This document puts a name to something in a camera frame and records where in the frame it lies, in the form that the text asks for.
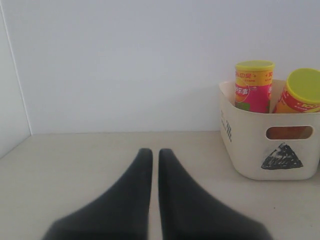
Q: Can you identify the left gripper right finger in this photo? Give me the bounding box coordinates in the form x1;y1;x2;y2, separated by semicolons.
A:
158;148;273;240

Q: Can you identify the pink chip can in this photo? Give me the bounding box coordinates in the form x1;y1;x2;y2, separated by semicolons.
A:
234;60;275;114

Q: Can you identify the left cream plastic bin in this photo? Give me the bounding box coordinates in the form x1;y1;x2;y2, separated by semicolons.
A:
219;81;320;181

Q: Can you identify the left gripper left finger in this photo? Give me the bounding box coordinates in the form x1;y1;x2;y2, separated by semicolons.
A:
43;148;153;240

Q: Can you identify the yellow chip can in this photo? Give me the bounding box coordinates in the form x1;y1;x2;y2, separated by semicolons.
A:
266;67;320;140

